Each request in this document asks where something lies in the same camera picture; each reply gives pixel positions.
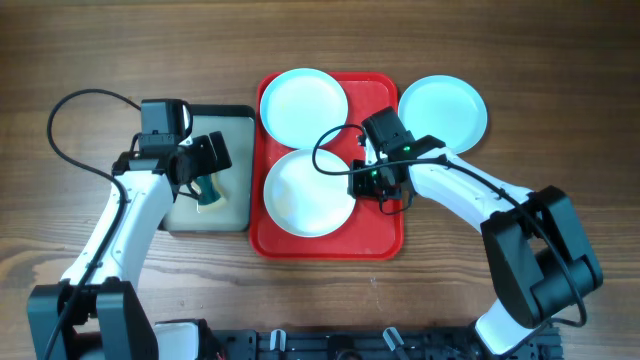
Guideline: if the green yellow sponge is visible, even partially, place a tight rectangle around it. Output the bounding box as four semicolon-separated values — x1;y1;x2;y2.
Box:
192;174;228;213

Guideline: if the white plate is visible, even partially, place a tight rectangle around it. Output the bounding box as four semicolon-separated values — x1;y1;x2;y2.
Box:
263;149;356;238

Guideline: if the light green bottom plate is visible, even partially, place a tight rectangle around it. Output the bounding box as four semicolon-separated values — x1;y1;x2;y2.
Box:
398;75;489;154

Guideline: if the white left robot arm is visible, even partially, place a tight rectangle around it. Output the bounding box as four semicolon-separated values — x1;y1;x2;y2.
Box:
27;132;231;359

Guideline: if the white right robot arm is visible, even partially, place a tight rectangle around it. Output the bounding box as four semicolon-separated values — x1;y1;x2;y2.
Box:
349;131;603;359

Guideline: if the black water basin tray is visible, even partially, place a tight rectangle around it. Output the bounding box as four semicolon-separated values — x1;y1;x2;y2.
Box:
160;105;256;232

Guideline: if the red plastic tray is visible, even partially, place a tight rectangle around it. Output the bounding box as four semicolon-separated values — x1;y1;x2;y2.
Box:
248;72;404;261

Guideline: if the light blue top plate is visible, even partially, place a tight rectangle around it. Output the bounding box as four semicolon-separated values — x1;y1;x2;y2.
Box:
259;68;349;149

